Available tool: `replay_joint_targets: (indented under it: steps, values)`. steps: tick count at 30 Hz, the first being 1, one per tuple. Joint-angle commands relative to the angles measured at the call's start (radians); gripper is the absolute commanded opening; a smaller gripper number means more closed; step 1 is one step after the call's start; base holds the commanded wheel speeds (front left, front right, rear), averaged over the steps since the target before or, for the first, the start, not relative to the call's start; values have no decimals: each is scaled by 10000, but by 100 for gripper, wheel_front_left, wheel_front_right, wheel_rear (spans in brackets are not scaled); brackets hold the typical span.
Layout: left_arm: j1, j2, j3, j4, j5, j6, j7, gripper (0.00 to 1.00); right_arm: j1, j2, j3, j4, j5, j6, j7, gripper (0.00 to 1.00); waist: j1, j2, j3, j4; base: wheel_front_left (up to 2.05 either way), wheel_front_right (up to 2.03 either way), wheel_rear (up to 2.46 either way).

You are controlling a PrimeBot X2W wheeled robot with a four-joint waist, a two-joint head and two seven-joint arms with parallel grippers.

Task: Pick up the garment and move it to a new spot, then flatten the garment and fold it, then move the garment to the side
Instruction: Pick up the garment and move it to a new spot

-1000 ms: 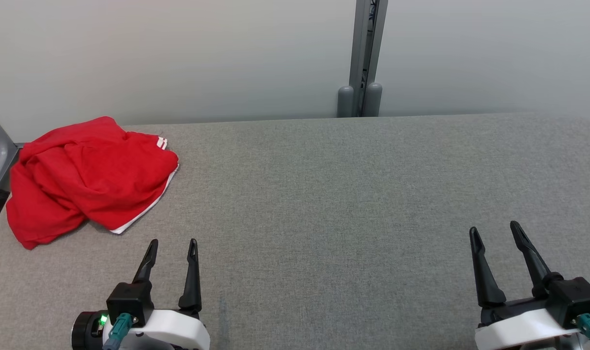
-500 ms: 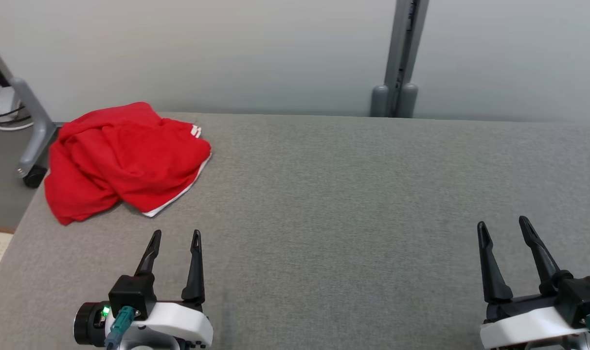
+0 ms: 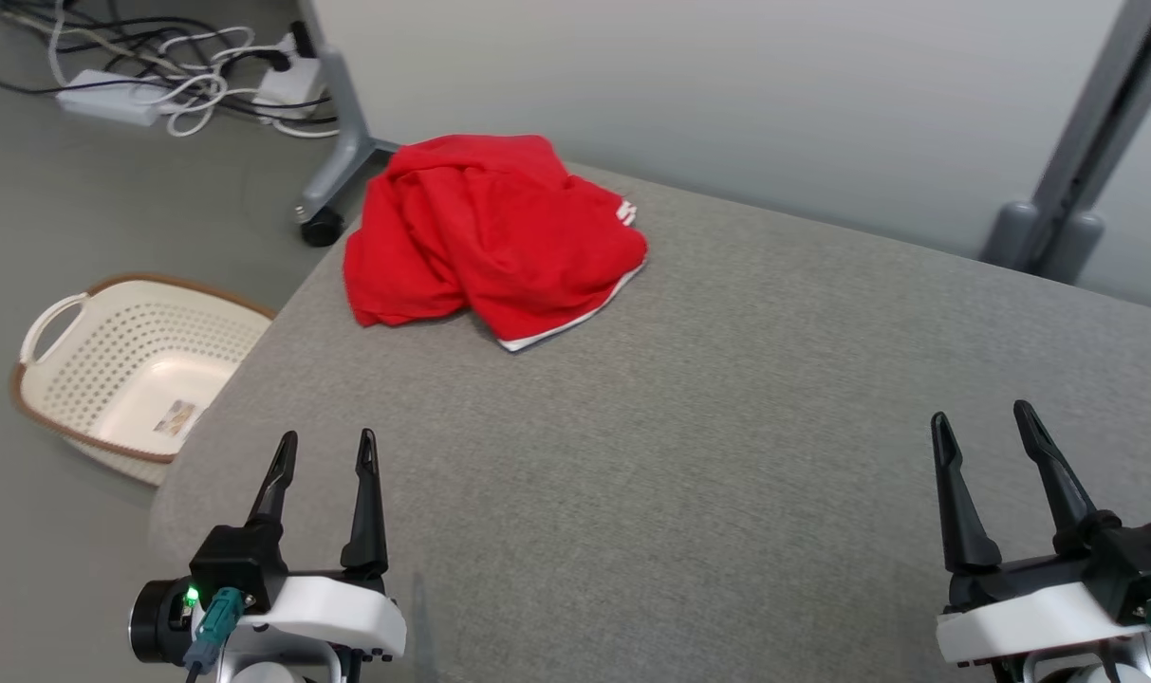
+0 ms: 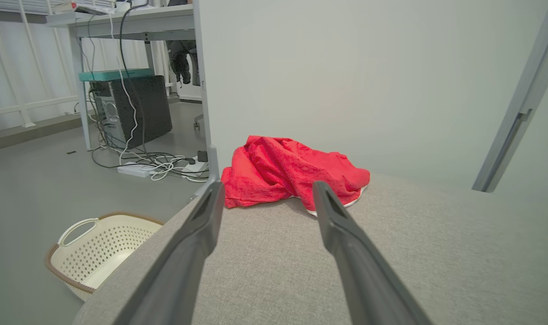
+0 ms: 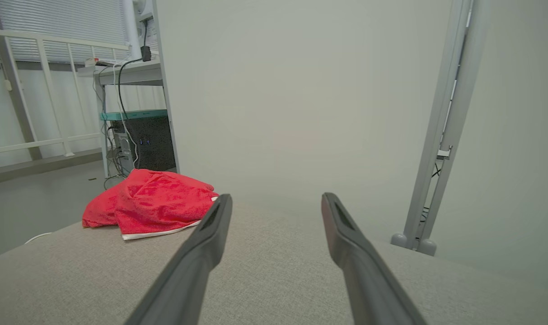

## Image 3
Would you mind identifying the left camera teal cable connector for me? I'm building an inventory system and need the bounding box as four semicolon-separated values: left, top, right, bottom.
184;588;246;674

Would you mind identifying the black caster wheel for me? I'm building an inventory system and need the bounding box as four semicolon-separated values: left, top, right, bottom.
300;204;345;249

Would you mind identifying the cream laundry basket brown rim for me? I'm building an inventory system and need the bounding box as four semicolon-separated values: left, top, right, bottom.
9;273;277;488

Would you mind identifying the red shirt with white sleeves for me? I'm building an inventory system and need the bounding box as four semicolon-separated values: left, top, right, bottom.
343;134;639;328

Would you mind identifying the black power cable bundle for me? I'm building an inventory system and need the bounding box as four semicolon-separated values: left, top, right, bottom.
0;0;341;126

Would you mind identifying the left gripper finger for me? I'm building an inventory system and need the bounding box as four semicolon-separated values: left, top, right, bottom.
340;428;389;577
247;431;299;526

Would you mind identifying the grey partition post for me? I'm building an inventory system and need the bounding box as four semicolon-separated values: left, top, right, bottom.
978;0;1151;286

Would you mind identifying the grey partition stand leg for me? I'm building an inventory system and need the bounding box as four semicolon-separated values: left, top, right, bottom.
293;0;403;229

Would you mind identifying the long white power strip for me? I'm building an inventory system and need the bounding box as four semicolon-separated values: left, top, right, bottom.
56;68;165;128

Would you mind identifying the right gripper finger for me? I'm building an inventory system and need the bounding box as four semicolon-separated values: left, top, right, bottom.
930;412;1004;574
1012;399;1122;558

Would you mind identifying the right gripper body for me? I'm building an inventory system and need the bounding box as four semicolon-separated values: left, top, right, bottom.
935;556;1151;666

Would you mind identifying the white coiled power cable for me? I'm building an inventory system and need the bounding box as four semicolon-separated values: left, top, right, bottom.
156;26;341;140

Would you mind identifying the short white power strip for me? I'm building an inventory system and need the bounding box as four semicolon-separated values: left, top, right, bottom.
251;55;327;121

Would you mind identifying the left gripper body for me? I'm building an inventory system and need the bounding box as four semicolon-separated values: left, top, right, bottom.
241;569;408;661

